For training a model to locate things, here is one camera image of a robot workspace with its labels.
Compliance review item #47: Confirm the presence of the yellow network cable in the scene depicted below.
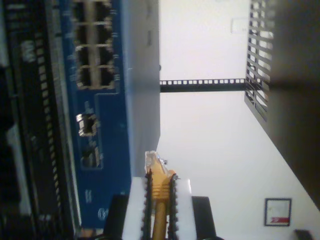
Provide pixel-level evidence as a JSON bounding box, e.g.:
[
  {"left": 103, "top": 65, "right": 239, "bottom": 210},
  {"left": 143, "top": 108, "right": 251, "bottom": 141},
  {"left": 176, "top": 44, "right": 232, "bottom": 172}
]
[{"left": 144, "top": 149, "right": 177, "bottom": 240}]

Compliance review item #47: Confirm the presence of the black slotted rack panel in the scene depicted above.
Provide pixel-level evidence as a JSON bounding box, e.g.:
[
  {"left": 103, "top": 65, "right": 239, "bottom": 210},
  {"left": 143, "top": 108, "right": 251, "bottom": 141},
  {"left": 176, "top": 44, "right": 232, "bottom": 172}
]
[{"left": 243, "top": 0, "right": 275, "bottom": 124}]

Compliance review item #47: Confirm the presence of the black rack server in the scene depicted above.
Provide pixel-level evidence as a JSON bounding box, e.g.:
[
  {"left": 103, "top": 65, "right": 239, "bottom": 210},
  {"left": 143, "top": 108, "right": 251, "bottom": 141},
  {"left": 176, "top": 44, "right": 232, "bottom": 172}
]
[{"left": 0, "top": 0, "right": 83, "bottom": 240}]

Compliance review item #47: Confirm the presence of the framed wall sign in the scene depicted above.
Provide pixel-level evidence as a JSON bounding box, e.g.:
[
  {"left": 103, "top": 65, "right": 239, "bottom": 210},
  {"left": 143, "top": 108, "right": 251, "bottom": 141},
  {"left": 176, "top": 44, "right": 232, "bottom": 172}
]
[{"left": 264, "top": 197, "right": 293, "bottom": 228}]

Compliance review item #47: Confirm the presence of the black perforated rack post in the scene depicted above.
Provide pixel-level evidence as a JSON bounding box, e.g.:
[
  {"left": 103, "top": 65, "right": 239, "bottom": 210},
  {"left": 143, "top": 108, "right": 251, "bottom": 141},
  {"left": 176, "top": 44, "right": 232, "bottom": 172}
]
[{"left": 159, "top": 78, "right": 248, "bottom": 94}]

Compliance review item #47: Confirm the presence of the blue network switch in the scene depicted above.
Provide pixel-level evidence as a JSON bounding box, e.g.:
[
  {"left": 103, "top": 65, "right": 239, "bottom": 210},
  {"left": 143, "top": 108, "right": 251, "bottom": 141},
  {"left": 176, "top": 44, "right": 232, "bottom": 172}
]
[{"left": 53, "top": 0, "right": 161, "bottom": 230}]

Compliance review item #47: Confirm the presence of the white wall plate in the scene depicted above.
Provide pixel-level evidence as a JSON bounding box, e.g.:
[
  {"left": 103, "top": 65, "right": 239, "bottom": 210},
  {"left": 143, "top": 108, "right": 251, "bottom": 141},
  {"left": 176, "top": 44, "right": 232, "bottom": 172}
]
[{"left": 230, "top": 17, "right": 248, "bottom": 34}]

